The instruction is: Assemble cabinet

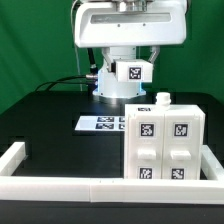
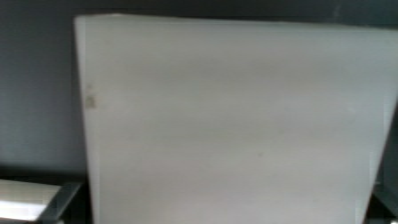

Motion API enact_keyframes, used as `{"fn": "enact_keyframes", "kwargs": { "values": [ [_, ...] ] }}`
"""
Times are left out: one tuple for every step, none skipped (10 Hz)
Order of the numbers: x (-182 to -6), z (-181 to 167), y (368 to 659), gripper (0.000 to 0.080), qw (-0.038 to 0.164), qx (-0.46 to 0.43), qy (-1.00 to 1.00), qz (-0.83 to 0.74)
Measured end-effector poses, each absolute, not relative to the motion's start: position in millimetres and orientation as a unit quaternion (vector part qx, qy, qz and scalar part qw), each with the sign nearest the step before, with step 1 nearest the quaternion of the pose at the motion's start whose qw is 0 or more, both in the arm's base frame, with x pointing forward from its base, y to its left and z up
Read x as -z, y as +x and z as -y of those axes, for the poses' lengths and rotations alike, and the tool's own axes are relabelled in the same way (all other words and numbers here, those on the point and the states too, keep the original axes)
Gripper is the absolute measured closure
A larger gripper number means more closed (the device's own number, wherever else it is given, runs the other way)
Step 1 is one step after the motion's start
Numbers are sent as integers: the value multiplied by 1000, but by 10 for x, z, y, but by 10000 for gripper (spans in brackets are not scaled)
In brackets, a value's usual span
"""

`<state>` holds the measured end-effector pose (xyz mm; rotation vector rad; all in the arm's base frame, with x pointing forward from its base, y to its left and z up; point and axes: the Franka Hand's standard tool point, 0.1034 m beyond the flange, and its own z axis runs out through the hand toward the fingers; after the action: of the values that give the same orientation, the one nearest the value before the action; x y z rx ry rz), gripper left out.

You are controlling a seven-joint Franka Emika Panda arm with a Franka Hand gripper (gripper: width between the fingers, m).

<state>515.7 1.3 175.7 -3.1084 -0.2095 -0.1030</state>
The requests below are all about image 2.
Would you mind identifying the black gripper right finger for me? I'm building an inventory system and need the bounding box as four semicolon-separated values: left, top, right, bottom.
364;183;398;224

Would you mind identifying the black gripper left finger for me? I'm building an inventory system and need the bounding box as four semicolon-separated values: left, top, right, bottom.
35;182;81;224

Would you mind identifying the small white tagged box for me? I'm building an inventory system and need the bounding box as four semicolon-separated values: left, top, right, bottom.
74;15;398;224

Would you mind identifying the white U-shaped fence frame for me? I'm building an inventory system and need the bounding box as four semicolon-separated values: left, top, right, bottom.
0;180;60;221

